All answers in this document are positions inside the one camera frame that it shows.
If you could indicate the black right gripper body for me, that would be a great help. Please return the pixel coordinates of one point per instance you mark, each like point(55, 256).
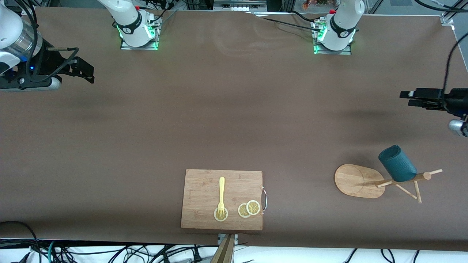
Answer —
point(46, 62)

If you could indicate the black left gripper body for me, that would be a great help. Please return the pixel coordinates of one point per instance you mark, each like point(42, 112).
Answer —
point(452, 99)

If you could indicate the teal cup with yellow inside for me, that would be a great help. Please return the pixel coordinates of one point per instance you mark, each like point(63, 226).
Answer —
point(398, 164)

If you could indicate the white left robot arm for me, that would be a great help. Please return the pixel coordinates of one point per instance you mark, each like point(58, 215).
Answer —
point(342, 25)

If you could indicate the wooden cup rack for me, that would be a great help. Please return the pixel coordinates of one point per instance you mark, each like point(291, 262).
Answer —
point(356, 180)

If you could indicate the colourful toy pile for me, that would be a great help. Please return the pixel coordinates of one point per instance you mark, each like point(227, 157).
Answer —
point(314, 3)

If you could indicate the grey power strip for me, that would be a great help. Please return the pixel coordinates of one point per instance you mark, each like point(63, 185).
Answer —
point(239, 6)

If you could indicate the yellow plastic fork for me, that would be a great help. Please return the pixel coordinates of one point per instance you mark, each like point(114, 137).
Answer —
point(221, 190)

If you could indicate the lemon slice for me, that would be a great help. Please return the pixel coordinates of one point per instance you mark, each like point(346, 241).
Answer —
point(216, 217)
point(253, 207)

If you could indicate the wooden strip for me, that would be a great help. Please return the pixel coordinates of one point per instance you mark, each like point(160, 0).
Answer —
point(225, 252)

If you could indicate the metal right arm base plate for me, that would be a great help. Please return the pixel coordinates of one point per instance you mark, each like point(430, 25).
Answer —
point(139, 48)

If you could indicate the aluminium frame profile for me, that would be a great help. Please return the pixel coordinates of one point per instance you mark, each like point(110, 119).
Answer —
point(448, 18)

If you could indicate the small metal bracket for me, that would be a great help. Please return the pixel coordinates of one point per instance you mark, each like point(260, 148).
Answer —
point(236, 239)

